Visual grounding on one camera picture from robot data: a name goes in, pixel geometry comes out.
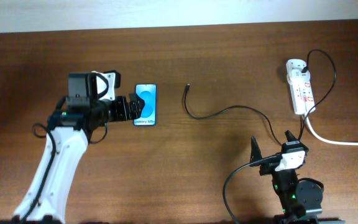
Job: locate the white power strip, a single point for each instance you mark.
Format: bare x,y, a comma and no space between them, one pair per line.
300,87

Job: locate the black USB charger plug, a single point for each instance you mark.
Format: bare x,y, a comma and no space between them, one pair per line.
305,69

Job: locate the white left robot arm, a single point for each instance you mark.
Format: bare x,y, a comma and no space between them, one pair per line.
90,104

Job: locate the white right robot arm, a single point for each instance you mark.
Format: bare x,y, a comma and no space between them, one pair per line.
300,198

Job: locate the blue Galaxy smartphone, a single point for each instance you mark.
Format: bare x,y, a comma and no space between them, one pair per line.
148,93

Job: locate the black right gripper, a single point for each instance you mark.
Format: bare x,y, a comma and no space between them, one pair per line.
269,166

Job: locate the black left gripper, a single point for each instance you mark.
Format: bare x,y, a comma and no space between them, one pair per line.
120,114

